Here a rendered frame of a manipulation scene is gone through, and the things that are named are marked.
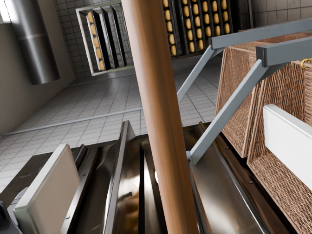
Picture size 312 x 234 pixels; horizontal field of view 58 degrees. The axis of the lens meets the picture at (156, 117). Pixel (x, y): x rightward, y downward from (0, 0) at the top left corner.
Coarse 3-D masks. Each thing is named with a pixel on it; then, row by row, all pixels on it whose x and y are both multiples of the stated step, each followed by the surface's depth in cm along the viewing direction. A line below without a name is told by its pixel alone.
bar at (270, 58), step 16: (240, 32) 105; (256, 32) 105; (272, 32) 105; (288, 32) 106; (208, 48) 107; (224, 48) 108; (256, 48) 63; (272, 48) 59; (288, 48) 60; (304, 48) 60; (256, 64) 62; (272, 64) 60; (192, 80) 110; (256, 80) 62; (240, 96) 63; (224, 112) 64; (208, 128) 66; (208, 144) 67; (192, 160) 67; (192, 176) 60; (208, 224) 46
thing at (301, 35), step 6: (306, 18) 179; (276, 24) 178; (240, 30) 181; (246, 30) 171; (282, 36) 127; (288, 36) 122; (294, 36) 117; (300, 36) 113; (306, 36) 108; (270, 42) 141; (276, 42) 134; (252, 66) 172; (300, 90) 120
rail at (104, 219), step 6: (120, 132) 162; (120, 138) 152; (120, 144) 144; (114, 162) 126; (114, 168) 121; (114, 174) 115; (114, 180) 111; (108, 192) 104; (108, 198) 100; (108, 204) 96; (108, 210) 93; (102, 222) 88; (102, 228) 85
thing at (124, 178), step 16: (128, 128) 167; (128, 144) 150; (128, 160) 136; (128, 176) 125; (112, 192) 102; (128, 192) 115; (112, 208) 93; (128, 208) 106; (112, 224) 85; (128, 224) 99
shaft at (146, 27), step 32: (128, 0) 20; (160, 0) 21; (128, 32) 21; (160, 32) 21; (160, 64) 21; (160, 96) 22; (160, 128) 23; (160, 160) 24; (160, 192) 26; (192, 192) 26; (192, 224) 26
